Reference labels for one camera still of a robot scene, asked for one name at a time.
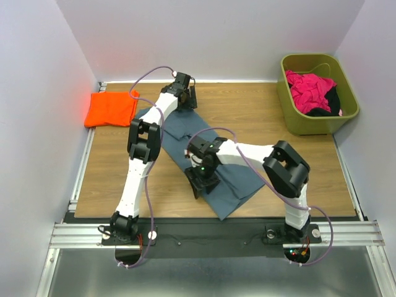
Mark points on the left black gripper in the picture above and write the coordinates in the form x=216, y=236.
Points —
x=192, y=101

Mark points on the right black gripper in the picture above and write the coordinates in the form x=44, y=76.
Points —
x=211, y=182

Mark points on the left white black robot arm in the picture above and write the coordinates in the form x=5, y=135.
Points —
x=143, y=147

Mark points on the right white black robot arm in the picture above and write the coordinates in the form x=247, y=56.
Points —
x=287, y=171

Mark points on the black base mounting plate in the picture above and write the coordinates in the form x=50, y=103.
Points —
x=173, y=238

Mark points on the folded orange t-shirt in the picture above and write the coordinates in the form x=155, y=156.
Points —
x=110, y=109

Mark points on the crumpled pink t-shirt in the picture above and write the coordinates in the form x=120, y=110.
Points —
x=308, y=91

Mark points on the olive green plastic bin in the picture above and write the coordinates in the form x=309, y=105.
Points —
x=322, y=65

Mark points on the crumpled black t-shirt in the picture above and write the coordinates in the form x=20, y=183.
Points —
x=333, y=102

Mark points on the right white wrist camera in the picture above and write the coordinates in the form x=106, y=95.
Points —
x=195, y=161

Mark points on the aluminium extrusion rail frame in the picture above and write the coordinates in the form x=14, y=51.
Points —
x=349, y=261

